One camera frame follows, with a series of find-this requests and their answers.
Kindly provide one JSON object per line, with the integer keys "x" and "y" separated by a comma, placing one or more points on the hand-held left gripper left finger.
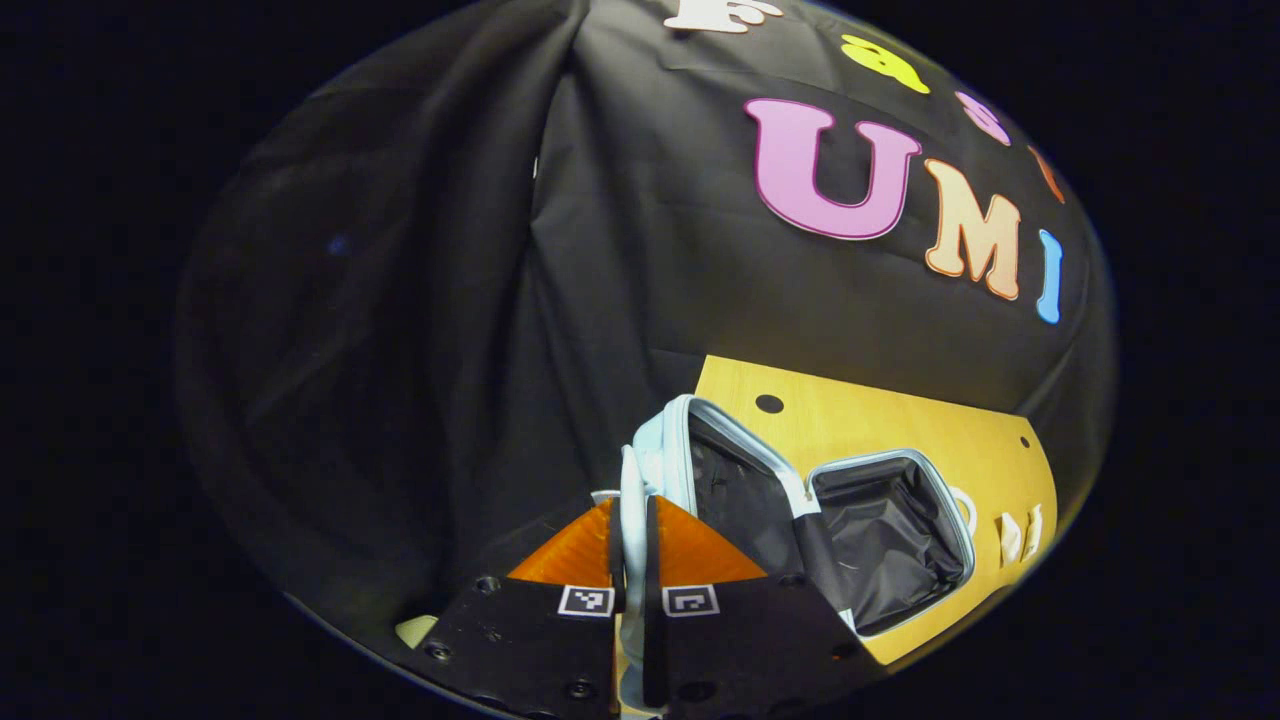
{"x": 530, "y": 650}

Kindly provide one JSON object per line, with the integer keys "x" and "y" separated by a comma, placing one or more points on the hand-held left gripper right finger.
{"x": 740, "y": 650}

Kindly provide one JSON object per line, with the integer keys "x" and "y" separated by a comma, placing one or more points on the white squeeze tube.
{"x": 1010, "y": 538}

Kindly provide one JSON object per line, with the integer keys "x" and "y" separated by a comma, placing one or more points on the white pump bottle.
{"x": 1033, "y": 530}

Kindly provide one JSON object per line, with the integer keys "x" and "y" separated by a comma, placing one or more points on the black round table grommet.
{"x": 769, "y": 403}

